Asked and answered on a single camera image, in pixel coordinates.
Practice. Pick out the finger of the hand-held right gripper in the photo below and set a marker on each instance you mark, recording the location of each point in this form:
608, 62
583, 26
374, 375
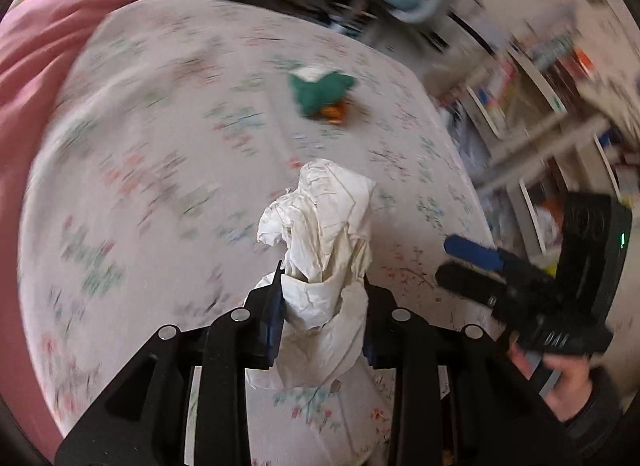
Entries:
465, 283
475, 252

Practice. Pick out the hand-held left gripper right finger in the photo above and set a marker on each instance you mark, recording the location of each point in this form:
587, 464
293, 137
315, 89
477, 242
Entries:
380, 326

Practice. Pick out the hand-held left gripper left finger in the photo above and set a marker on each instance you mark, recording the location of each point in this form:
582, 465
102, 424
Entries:
274, 318

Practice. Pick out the white plastic bag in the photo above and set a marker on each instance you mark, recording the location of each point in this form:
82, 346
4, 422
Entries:
325, 226

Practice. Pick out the person's right forearm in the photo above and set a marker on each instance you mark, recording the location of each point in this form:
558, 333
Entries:
595, 416

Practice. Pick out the person's right hand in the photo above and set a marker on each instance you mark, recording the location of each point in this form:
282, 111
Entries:
575, 386

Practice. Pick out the white bookshelf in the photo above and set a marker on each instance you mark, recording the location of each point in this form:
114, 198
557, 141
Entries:
530, 75

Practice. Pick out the pink duvet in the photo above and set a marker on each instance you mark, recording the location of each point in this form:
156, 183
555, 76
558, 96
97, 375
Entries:
50, 20

